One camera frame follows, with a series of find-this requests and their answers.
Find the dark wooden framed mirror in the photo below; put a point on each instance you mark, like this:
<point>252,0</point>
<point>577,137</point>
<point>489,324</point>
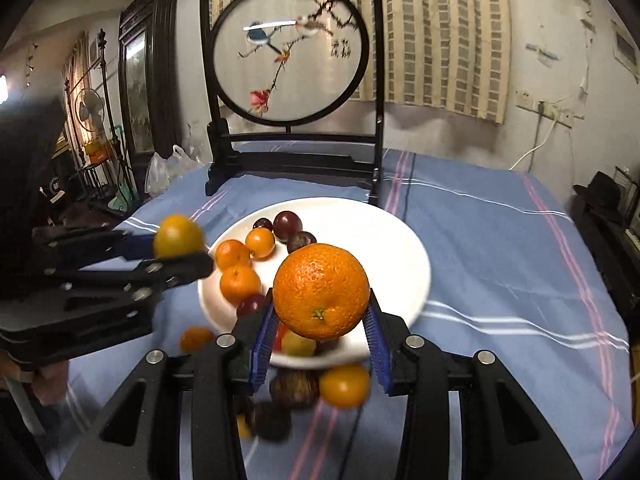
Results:
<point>148,89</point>

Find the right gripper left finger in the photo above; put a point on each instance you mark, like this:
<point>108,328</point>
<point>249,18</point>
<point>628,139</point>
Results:
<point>137,434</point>

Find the brown water chestnut middle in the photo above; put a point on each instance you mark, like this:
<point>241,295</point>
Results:
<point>295,390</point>

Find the round embroidered screen stand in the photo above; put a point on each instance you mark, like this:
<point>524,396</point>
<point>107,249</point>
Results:
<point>272,69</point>

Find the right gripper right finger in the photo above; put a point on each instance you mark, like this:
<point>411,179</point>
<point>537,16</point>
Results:
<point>503,434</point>

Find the white round plate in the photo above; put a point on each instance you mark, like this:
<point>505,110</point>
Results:
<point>393,256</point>

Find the yellow orange citrus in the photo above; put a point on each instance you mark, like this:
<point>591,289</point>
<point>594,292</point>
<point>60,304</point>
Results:
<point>178,236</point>

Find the large orange mandarin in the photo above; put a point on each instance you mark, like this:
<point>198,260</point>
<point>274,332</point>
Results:
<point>238,282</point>

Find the white plastic bags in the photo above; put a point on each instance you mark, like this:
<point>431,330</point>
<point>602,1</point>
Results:
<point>161,172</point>

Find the striped window curtain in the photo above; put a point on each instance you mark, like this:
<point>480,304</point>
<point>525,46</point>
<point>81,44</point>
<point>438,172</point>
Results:
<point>450,54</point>

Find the orange mandarin of pile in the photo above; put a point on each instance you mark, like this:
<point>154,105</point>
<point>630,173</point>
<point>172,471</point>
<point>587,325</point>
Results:
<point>195,338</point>
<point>346,386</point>

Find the wall power strip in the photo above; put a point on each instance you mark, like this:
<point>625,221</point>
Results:
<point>554,110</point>

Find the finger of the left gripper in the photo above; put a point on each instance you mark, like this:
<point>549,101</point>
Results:
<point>92,244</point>
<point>158,274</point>

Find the brown water chestnut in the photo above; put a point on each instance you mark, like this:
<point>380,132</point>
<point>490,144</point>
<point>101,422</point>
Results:
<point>295,390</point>
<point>270,421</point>

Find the standing fan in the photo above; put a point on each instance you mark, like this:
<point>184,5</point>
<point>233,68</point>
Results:
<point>88,109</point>

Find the big orange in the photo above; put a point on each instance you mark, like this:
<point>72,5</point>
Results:
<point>320,292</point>

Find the orange mandarin right of pile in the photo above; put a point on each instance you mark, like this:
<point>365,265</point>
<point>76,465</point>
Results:
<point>346,386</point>

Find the orange mandarin left of pile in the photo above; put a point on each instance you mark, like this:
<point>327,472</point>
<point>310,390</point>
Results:
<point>195,338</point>

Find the brown water chestnut lower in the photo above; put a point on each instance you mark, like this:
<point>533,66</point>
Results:
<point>270,421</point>

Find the dark red plum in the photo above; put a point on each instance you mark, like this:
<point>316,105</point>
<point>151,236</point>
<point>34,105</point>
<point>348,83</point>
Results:
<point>250,304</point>

